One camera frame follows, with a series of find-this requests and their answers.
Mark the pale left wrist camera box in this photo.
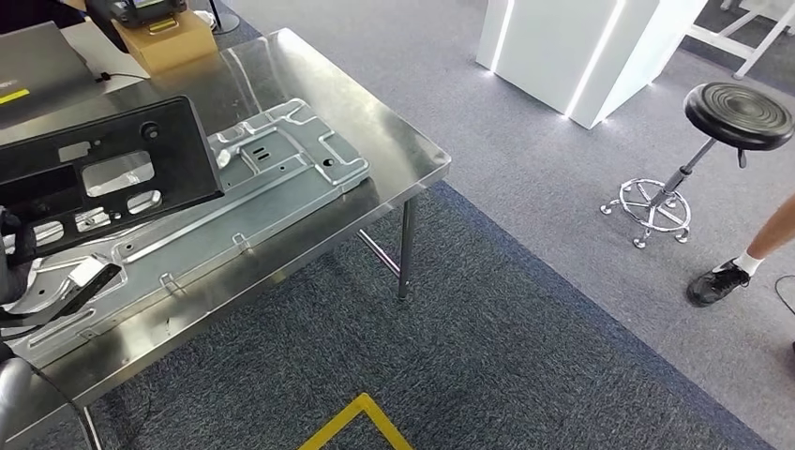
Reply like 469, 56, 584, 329
67, 257, 108, 289

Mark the thin black desk cable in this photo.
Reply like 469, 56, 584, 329
95, 70, 151, 83

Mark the black device with screen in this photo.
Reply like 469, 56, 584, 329
85, 0, 188, 54

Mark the white desk pad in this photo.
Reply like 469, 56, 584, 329
60, 20, 152, 98

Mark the stamped silver metal panel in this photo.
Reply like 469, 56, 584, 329
0, 97, 371, 368

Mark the black stand pole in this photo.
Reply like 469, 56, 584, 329
206, 0, 242, 36

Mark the white lit display pillar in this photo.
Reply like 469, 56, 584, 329
475, 0, 710, 131

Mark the grey laptop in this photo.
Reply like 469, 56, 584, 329
0, 22, 102, 129

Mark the person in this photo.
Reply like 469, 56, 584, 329
0, 0, 87, 36

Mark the black floor cable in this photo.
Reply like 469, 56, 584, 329
773, 274, 795, 316

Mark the black plastic plate bracket part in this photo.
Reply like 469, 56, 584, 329
0, 95, 225, 268

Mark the black round stool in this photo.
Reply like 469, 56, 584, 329
599, 82, 795, 250

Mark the stainless steel workbench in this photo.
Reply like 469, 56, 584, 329
0, 27, 453, 450

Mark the brown cardboard box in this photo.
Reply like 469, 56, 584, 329
112, 8, 219, 76

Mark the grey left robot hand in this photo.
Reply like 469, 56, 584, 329
0, 207, 36, 307

